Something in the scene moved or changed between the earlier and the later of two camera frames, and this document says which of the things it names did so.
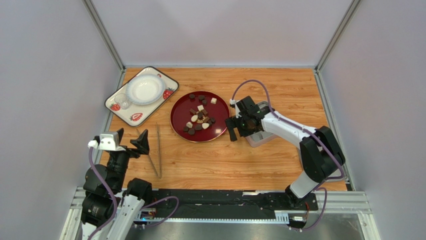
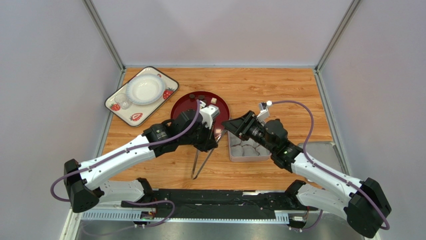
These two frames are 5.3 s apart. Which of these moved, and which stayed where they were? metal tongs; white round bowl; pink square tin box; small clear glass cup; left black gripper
Moved: metal tongs; left black gripper; pink square tin box
Stayed: small clear glass cup; white round bowl
